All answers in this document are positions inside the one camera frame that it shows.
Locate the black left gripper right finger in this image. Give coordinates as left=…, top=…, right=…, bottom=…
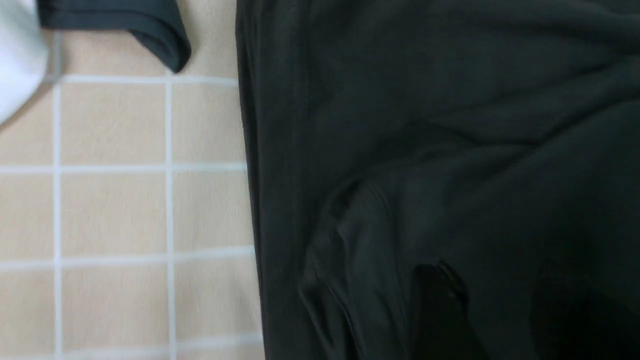
left=530, top=269, right=640, bottom=360

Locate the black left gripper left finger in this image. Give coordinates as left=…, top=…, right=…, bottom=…
left=410, top=262, right=489, bottom=360

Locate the dark gray long-sleeve shirt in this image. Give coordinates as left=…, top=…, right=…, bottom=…
left=235, top=0, right=640, bottom=360

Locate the beige checkered tablecloth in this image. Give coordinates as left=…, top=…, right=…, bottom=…
left=0, top=0, right=264, bottom=360

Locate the dark teal garment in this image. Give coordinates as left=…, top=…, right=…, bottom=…
left=36, top=0, right=192, bottom=74

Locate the white garment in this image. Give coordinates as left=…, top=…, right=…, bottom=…
left=0, top=0, right=50, bottom=124

